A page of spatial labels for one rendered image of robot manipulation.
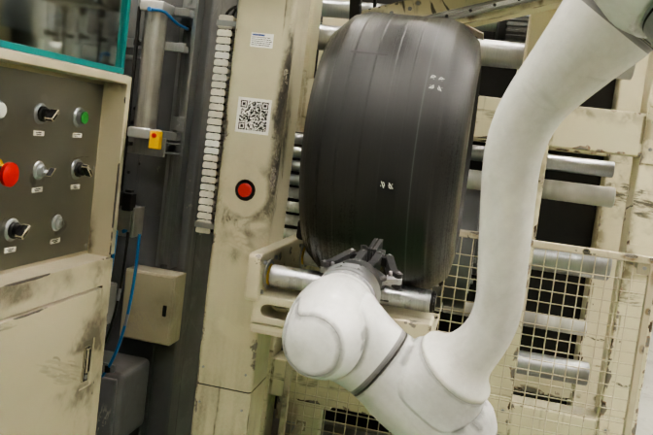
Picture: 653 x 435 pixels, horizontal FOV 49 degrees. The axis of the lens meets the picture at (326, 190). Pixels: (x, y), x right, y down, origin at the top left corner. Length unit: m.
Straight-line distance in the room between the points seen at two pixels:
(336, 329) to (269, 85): 0.81
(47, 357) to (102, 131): 0.45
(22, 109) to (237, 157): 0.47
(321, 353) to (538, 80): 0.38
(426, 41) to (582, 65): 0.67
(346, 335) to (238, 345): 0.80
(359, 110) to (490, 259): 0.55
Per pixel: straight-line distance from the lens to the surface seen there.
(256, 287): 1.44
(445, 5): 1.89
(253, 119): 1.53
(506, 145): 0.76
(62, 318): 1.41
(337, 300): 0.84
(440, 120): 1.27
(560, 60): 0.73
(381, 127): 1.27
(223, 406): 1.65
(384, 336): 0.87
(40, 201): 1.37
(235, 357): 1.61
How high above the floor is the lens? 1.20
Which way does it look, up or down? 4 degrees down
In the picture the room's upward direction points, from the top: 7 degrees clockwise
